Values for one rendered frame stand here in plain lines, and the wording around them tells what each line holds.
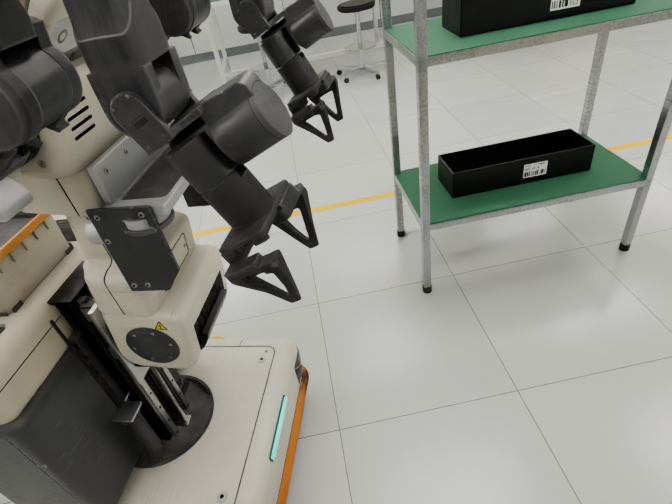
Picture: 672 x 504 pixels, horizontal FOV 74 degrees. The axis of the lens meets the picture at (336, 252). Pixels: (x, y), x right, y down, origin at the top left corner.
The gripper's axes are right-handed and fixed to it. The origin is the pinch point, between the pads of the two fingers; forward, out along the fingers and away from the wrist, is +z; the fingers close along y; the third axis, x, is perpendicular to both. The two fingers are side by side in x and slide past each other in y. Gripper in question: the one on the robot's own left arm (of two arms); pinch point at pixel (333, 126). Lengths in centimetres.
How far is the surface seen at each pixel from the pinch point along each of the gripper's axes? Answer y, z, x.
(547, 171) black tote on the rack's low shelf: 88, 82, -27
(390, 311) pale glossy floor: 44, 90, 44
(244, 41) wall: 487, -19, 245
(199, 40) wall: 469, -51, 285
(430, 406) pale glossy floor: 2, 97, 28
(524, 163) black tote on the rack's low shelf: 84, 73, -21
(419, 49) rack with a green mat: 56, 8, -11
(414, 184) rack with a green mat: 86, 62, 21
